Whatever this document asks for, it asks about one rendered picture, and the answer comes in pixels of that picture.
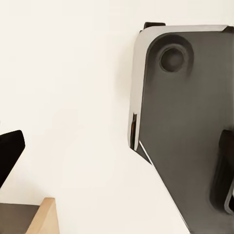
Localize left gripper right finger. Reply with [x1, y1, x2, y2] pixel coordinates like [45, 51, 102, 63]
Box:
[218, 129, 234, 169]

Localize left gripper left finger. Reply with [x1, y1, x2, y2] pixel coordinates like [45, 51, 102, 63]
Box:
[0, 130, 25, 188]

